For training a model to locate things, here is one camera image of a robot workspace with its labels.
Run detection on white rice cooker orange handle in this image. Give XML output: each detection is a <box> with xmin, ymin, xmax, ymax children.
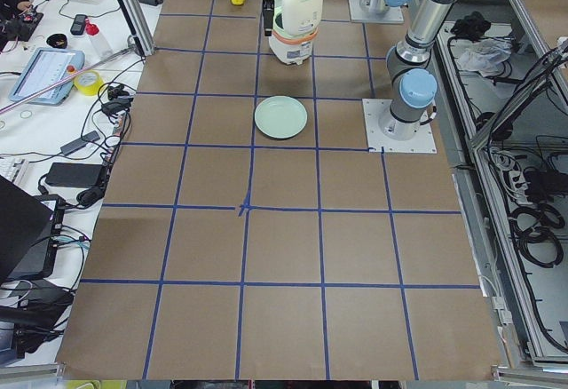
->
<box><xmin>269</xmin><ymin>0</ymin><xmax>323</xmax><ymax>65</ymax></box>

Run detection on near pale green plate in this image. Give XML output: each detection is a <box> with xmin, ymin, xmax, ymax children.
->
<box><xmin>254</xmin><ymin>96</ymin><xmax>308</xmax><ymax>139</ymax></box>

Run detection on black phone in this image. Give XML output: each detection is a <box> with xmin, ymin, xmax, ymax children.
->
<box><xmin>70</xmin><ymin>14</ymin><xmax>87</xmax><ymax>36</ymax></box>

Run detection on yellow tape roll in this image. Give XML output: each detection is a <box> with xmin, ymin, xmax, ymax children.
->
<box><xmin>74</xmin><ymin>70</ymin><xmax>104</xmax><ymax>97</ymax></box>

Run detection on near blue teach pendant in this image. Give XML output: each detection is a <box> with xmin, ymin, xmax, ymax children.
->
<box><xmin>9</xmin><ymin>47</ymin><xmax>85</xmax><ymax>101</ymax></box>

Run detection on crumpled white cloth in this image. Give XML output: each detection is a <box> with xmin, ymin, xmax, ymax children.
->
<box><xmin>456</xmin><ymin>39</ymin><xmax>512</xmax><ymax>76</ymax></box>

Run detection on black power adapter brick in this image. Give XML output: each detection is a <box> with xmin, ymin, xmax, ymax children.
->
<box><xmin>45</xmin><ymin>163</ymin><xmax>104</xmax><ymax>187</ymax></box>

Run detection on black laptop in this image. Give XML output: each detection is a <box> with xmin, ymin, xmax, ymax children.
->
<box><xmin>1</xmin><ymin>178</ymin><xmax>64</xmax><ymax>282</ymax></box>

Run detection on aluminium frame post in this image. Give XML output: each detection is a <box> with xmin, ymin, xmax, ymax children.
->
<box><xmin>117</xmin><ymin>0</ymin><xmax>154</xmax><ymax>57</ymax></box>

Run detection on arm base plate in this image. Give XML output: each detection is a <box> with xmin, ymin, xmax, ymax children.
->
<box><xmin>362</xmin><ymin>99</ymin><xmax>437</xmax><ymax>154</ymax></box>
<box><xmin>348</xmin><ymin>0</ymin><xmax>404</xmax><ymax>25</ymax></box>

